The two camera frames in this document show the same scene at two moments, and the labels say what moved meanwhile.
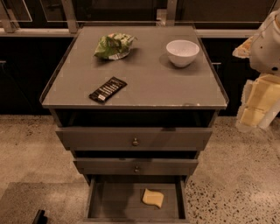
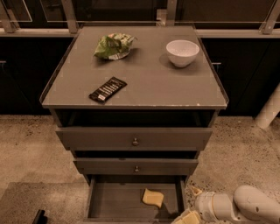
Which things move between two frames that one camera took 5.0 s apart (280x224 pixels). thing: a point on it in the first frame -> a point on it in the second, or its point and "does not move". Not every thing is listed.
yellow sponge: [152, 198] does not move
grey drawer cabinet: [137, 104] does not move
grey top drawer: [134, 138] does not move
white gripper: [266, 51] -> [204, 202]
